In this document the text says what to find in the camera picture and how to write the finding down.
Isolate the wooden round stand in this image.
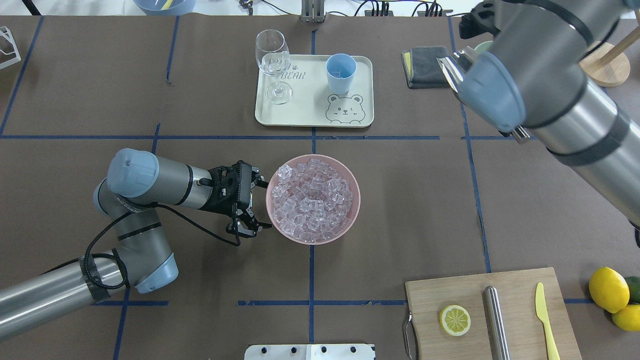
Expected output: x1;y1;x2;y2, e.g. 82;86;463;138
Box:
579;26;640;88

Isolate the pink bowl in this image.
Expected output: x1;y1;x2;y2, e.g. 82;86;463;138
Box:
265;154;361;245

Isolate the lemon half slice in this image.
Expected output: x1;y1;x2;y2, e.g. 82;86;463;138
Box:
438;304;471;337

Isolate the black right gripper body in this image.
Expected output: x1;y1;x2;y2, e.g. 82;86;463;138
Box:
458;0;506;40

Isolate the light blue cup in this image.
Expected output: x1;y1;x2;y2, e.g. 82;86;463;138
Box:
325;54;357;95

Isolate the metal rod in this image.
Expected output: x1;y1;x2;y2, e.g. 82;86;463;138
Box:
483;285;511;360

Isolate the white wire cup rack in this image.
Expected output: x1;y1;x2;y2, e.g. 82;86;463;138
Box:
0;26;22;69

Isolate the blue bowl with fork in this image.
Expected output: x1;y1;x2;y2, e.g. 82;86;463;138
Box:
133;0;196;16

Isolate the wooden cutting board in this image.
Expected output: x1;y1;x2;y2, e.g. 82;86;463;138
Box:
405;268;582;360

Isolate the green lime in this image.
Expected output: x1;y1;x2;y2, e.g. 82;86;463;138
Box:
624;276;640;305

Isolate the yellow lemon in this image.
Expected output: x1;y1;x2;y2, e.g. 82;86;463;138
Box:
588;266;630;314
611;304;640;332

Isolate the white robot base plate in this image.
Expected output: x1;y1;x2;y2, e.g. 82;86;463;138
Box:
244;342;377;360

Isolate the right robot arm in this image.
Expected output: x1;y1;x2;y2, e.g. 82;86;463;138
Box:
457;0;640;239

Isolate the grey folded cloth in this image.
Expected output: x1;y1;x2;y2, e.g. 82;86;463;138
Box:
401;46;450;90

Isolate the yellow plastic knife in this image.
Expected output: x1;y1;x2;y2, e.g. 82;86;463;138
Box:
534;282;561;360

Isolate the metal ice scoop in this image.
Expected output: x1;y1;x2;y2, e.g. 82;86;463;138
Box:
438;47;533;144

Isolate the clear ice cubes pile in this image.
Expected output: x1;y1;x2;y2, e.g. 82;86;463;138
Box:
271;158;354;241

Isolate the cream bear tray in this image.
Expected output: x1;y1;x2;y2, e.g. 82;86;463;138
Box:
254;54;375;128

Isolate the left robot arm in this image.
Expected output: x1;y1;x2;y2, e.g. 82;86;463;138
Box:
0;148;271;341

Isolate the green bowl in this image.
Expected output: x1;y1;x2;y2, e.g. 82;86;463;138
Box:
474;40;494;54

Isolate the clear wine glass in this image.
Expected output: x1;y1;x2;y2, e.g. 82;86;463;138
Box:
254;29;293;105

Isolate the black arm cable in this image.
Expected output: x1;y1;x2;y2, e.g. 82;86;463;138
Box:
82;180;242;290

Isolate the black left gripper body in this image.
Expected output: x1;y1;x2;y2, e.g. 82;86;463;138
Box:
206;161;254;217

